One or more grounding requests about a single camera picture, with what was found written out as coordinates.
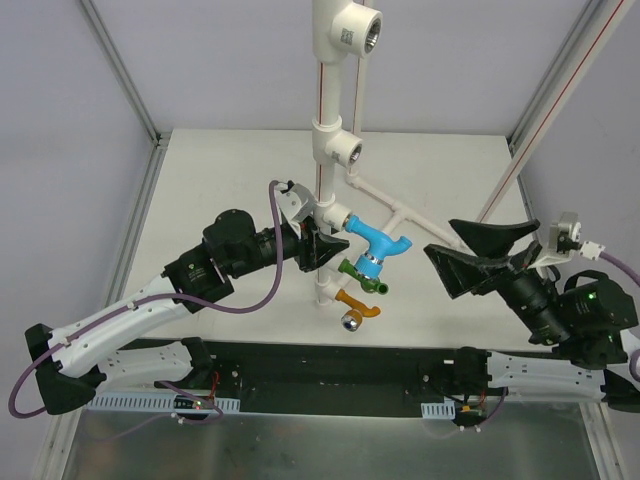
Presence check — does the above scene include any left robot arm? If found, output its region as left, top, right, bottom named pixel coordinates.
left=25, top=209, right=349, bottom=415

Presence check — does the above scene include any left white cable duct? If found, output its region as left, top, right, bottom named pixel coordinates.
left=85, top=392, right=215, bottom=414

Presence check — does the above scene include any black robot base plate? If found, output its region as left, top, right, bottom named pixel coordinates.
left=149, top=339, right=506, bottom=416

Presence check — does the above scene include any left aluminium frame post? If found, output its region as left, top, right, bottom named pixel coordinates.
left=76, top=0, right=166, bottom=145

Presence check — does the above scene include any orange water faucet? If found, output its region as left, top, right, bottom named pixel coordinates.
left=335, top=289, right=381, bottom=332

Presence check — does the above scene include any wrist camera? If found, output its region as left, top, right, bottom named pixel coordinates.
left=275, top=181, right=316, bottom=239
left=531, top=212, right=605, bottom=269

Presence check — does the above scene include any aluminium frame post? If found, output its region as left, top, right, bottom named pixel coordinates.
left=76, top=0, right=166, bottom=145
left=506, top=0, right=603, bottom=154

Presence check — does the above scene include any right white cable duct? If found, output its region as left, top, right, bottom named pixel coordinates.
left=421, top=402, right=456, bottom=420

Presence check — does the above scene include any white cable duct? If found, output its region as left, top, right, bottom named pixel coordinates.
left=85, top=392, right=215, bottom=414
left=421, top=402, right=456, bottom=420

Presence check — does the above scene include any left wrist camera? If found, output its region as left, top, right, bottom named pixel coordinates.
left=275, top=181, right=316, bottom=239

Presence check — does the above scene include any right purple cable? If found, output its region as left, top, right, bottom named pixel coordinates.
left=602, top=249, right=640, bottom=376

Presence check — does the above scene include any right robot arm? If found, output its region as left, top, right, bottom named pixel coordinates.
left=424, top=212, right=639, bottom=413

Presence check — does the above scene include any right aluminium frame post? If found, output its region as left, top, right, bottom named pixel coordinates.
left=506, top=0, right=603, bottom=154

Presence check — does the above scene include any blue water faucet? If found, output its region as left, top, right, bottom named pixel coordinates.
left=344, top=215, right=413, bottom=280

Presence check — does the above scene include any green water faucet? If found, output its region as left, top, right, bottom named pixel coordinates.
left=338, top=259, right=389, bottom=295

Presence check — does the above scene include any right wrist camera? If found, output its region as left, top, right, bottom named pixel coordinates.
left=531, top=212, right=605, bottom=269

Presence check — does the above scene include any white PVC pipe stand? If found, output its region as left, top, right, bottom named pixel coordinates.
left=309, top=0, right=631, bottom=307

